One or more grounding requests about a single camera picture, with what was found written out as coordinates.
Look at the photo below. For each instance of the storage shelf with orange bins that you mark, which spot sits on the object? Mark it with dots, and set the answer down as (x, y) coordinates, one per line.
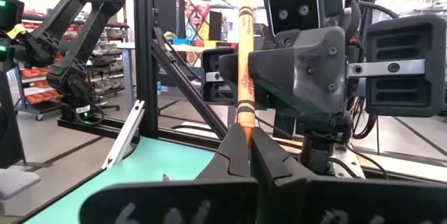
(35, 95)

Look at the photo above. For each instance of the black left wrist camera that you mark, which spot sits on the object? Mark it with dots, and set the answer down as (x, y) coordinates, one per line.
(293, 7)

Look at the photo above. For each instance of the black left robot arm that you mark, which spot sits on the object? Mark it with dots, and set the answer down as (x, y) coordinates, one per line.
(317, 154)

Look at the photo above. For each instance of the orange crayon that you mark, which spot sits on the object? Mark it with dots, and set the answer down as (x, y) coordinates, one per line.
(246, 60)

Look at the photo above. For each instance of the black background robot arm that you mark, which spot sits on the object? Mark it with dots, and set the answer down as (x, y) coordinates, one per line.
(87, 32)

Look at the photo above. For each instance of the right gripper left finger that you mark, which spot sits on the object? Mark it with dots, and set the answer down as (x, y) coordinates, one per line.
(227, 161)

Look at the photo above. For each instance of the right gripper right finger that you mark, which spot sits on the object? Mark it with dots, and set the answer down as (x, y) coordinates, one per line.
(276, 168)

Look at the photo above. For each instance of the colourful painted cloth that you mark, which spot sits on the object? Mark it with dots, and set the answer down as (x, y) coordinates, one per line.
(197, 21)

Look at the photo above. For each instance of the teal table mat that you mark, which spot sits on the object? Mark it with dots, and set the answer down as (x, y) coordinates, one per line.
(157, 161)

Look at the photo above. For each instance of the grey flat pad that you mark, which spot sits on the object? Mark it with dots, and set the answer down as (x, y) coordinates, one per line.
(17, 182)

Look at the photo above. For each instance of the black machine with green light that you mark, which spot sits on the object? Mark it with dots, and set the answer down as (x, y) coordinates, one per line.
(8, 130)

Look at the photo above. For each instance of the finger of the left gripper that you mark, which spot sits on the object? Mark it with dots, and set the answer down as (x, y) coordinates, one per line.
(228, 68)
(307, 74)

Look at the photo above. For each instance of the silver metal bracket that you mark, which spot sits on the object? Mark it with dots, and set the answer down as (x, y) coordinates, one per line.
(124, 133)

